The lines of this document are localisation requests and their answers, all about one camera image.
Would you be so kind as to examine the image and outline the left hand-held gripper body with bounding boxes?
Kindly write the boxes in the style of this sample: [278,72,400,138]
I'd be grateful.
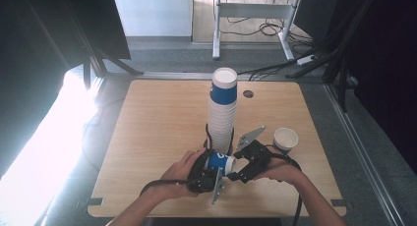
[188,166,227,206]

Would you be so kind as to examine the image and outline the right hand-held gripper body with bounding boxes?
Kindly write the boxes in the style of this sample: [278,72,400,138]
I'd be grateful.
[235,126,273,171]

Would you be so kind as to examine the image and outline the blue and white paper cup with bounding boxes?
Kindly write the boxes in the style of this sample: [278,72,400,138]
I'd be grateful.
[206,151,237,177]
[272,127,299,154]

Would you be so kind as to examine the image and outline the stack of paper cups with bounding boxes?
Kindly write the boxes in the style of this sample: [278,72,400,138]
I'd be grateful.
[207,67,238,155]

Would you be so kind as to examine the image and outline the person's left hand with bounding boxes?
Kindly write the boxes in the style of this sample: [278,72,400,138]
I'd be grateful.
[156,148,206,200]

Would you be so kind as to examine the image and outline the person's right hand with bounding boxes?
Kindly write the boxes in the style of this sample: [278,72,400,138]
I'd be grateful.
[254,146,308,188]

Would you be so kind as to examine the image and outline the white power strip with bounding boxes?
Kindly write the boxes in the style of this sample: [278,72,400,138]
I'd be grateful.
[296,54,319,67]

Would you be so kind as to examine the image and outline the black metal stand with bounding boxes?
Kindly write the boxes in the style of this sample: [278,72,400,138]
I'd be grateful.
[286,0,378,112]

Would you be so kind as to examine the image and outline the black tripod stand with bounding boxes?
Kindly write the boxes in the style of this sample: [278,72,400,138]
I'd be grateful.
[70,19,146,89]

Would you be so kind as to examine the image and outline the dark curtain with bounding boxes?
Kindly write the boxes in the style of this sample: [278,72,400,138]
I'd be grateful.
[0,0,132,178]
[337,0,417,175]

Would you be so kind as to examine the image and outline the white panel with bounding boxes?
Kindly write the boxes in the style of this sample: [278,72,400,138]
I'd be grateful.
[111,0,194,37]

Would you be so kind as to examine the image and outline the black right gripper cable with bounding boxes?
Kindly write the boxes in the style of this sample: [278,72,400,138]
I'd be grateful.
[265,143,304,226]

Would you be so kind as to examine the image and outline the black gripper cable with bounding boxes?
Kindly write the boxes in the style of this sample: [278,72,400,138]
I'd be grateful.
[265,143,304,226]
[139,178,195,198]

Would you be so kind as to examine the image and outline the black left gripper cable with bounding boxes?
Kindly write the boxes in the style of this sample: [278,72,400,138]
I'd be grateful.
[139,178,195,198]

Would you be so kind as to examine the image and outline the black power cable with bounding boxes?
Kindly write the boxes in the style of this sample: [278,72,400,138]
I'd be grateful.
[238,60,299,82]

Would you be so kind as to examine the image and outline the metal floor rail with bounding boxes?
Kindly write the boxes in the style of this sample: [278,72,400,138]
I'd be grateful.
[323,83,407,226]

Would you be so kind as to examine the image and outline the tangle of black floor cables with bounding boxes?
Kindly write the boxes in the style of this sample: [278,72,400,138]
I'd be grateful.
[225,0,316,47]

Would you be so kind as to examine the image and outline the grey metal desk frame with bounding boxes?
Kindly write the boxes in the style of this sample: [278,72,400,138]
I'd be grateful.
[211,0,304,62]

